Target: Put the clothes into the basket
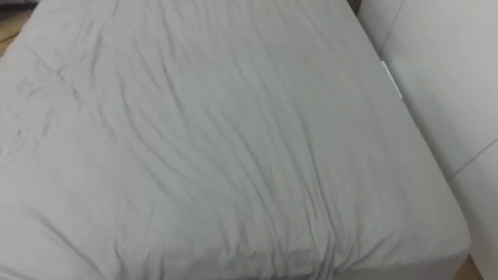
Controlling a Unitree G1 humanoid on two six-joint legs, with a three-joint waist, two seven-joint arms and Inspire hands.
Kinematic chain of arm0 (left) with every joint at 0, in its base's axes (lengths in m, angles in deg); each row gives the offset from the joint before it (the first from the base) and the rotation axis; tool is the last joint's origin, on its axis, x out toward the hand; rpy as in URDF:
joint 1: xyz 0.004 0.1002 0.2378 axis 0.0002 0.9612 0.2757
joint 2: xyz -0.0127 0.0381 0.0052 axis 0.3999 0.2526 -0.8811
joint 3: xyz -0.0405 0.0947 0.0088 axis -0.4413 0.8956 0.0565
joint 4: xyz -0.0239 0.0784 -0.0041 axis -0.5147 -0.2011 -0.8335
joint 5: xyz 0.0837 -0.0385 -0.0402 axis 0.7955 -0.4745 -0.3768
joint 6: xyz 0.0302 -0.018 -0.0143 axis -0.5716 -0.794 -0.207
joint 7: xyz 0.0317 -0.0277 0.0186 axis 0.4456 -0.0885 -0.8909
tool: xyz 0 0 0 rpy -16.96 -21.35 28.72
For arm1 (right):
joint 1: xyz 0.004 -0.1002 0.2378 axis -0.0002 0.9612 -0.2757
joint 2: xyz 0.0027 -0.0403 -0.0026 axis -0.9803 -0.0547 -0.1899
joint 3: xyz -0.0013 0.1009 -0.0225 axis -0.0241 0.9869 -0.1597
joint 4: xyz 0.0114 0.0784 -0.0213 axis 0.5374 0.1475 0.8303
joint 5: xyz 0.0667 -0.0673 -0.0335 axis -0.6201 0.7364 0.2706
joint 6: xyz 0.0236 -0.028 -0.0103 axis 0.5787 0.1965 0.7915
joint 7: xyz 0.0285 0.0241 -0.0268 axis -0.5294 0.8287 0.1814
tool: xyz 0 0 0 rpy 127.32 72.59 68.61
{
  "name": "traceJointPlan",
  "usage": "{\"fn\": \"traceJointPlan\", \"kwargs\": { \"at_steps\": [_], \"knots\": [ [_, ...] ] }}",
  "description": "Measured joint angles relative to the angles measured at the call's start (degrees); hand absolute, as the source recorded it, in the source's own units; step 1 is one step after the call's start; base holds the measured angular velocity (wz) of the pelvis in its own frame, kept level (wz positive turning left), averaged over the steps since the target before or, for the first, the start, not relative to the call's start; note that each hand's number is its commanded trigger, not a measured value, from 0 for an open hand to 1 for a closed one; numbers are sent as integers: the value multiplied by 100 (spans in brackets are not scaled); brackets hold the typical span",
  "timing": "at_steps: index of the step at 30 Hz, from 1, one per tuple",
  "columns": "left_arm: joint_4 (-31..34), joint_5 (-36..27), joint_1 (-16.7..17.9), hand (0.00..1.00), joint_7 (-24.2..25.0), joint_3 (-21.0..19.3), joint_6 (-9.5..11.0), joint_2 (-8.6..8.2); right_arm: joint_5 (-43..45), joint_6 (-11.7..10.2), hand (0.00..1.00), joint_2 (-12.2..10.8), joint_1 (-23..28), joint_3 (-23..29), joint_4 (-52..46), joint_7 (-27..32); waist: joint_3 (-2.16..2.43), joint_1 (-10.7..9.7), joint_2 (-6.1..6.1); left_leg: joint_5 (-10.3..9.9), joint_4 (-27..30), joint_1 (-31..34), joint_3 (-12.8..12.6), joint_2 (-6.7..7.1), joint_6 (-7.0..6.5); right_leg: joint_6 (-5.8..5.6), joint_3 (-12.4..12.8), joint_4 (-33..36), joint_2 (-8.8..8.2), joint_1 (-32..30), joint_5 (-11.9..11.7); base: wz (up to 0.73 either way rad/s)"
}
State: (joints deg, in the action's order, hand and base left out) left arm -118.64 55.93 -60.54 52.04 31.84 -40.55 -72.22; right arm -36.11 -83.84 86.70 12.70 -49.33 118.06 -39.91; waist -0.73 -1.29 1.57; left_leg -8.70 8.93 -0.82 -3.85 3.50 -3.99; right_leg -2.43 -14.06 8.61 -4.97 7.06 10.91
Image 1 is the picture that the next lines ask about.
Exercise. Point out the white wardrobe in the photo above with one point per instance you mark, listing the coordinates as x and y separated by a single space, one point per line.
447 78

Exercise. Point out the grey bed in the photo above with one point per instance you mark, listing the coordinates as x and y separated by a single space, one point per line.
194 148

